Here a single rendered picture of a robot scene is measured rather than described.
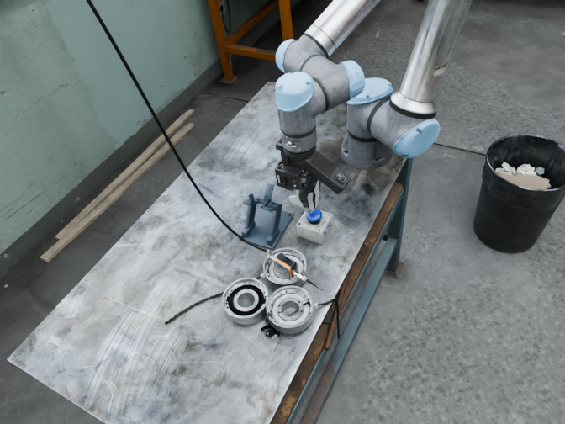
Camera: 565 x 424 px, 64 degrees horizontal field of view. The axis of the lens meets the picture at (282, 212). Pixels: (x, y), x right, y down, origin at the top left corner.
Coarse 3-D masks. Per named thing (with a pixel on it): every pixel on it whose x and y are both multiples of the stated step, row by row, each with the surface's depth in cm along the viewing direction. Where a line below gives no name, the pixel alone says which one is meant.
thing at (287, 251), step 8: (280, 248) 109; (288, 248) 109; (296, 256) 109; (304, 256) 107; (264, 264) 107; (304, 264) 107; (264, 272) 105; (304, 272) 104; (272, 280) 103; (296, 280) 103
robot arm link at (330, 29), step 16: (336, 0) 98; (352, 0) 96; (368, 0) 97; (320, 16) 98; (336, 16) 97; (352, 16) 97; (320, 32) 97; (336, 32) 97; (288, 48) 99; (304, 48) 97; (320, 48) 98; (336, 48) 101; (288, 64) 99; (304, 64) 95
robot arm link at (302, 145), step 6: (282, 138) 94; (288, 138) 93; (294, 138) 92; (300, 138) 92; (306, 138) 92; (312, 138) 93; (282, 144) 96; (288, 144) 93; (294, 144) 93; (300, 144) 93; (306, 144) 93; (312, 144) 94; (288, 150) 95; (294, 150) 94; (300, 150) 94; (306, 150) 94
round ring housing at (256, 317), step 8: (240, 280) 105; (248, 280) 105; (256, 280) 104; (232, 288) 104; (264, 288) 103; (224, 296) 102; (240, 296) 103; (248, 296) 104; (256, 296) 102; (264, 296) 102; (224, 304) 102; (256, 304) 101; (264, 304) 101; (232, 312) 100; (256, 312) 99; (264, 312) 100; (232, 320) 100; (240, 320) 98; (248, 320) 98; (256, 320) 99
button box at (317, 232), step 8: (304, 216) 115; (328, 216) 114; (304, 224) 113; (312, 224) 113; (320, 224) 113; (328, 224) 114; (304, 232) 114; (312, 232) 112; (320, 232) 111; (328, 232) 116; (312, 240) 114; (320, 240) 113
